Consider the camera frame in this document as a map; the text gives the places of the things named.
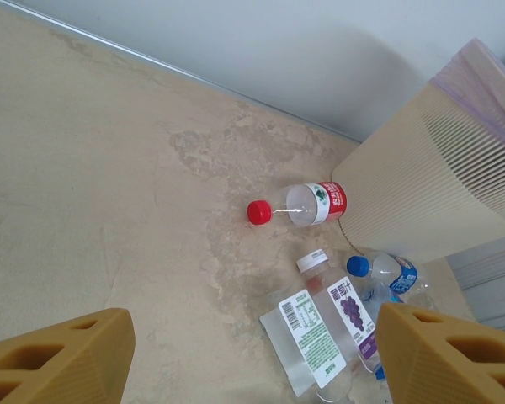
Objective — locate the bottle purple grape label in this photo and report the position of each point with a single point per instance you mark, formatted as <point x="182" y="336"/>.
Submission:
<point x="349" y="307"/>

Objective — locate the clear bottle red label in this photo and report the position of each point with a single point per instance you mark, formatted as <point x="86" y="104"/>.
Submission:
<point x="320" y="202"/>

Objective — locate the aluminium table back rail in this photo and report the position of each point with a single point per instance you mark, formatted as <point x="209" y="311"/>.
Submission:
<point x="172" y="71"/>

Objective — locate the blue label bottle blue cap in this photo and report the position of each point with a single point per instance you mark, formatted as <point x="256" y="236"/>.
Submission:
<point x="379" y="372"/>

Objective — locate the clear bottle blue Pepsi label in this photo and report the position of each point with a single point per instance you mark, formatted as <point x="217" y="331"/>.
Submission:
<point x="404" y="278"/>

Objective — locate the square bottle green white label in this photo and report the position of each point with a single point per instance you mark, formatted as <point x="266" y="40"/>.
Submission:
<point x="315" y="345"/>

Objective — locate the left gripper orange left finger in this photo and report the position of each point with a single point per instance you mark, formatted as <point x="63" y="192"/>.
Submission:
<point x="59" y="370"/>

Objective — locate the crumpled bottle light blue label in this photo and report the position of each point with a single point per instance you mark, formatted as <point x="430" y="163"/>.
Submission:
<point x="376" y="294"/>

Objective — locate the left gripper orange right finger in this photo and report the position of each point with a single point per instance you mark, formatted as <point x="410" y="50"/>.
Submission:
<point x="454" y="370"/>

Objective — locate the beige plastic waste bin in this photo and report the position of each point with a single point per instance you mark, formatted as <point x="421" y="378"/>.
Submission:
<point x="404" y="189"/>

